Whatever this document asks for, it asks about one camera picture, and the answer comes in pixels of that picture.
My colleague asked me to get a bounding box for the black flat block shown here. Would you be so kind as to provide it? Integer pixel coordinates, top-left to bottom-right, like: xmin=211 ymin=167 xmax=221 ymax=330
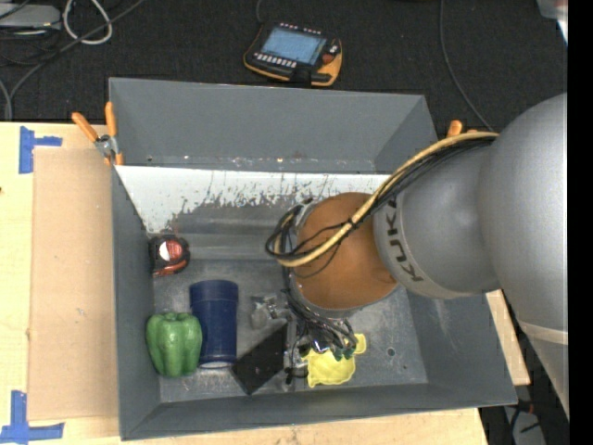
xmin=231 ymin=324 xmax=289 ymax=396

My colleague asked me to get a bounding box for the yellow cloth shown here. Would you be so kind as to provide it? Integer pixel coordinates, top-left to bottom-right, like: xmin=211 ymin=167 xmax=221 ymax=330
xmin=304 ymin=332 xmax=368 ymax=388

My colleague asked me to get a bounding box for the brown cardboard board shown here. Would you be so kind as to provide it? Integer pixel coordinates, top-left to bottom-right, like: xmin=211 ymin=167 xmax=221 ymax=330
xmin=25 ymin=146 xmax=118 ymax=422

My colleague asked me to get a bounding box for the dark blue cup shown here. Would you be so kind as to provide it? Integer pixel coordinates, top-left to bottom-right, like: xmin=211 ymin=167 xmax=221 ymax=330
xmin=188 ymin=279 xmax=240 ymax=370

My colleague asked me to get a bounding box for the black and red tape measure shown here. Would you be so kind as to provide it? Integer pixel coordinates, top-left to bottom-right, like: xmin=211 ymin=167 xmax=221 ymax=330
xmin=147 ymin=233 xmax=192 ymax=278

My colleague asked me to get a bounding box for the grey metal bin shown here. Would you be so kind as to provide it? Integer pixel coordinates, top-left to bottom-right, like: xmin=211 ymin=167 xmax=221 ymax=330
xmin=107 ymin=77 xmax=520 ymax=441

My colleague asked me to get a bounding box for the green toy bell pepper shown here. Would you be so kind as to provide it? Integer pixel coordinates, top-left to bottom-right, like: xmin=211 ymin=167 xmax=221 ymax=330
xmin=145 ymin=311 xmax=204 ymax=379

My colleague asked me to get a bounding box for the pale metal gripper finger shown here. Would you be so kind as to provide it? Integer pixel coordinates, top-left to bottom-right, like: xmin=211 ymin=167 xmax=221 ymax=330
xmin=250 ymin=294 xmax=290 ymax=330
xmin=283 ymin=355 xmax=309 ymax=391

